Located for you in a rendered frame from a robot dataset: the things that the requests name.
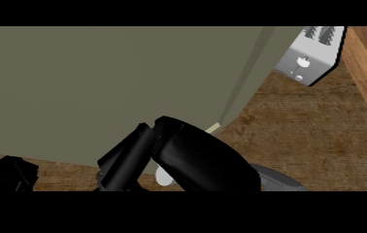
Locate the silver toaster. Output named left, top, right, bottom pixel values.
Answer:
left=273, top=26, right=348, bottom=87

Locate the brown wooden cabinet edge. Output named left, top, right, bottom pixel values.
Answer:
left=340, top=26, right=367, bottom=103

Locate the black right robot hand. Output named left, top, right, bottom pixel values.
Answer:
left=94, top=115, right=262, bottom=192

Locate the large grey-green cabinet door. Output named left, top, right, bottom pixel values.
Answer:
left=0, top=26, right=305, bottom=176

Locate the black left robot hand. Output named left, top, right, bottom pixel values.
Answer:
left=0, top=154, right=40, bottom=192

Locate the pale cream door handle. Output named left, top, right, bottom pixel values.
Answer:
left=205, top=121, right=224, bottom=134

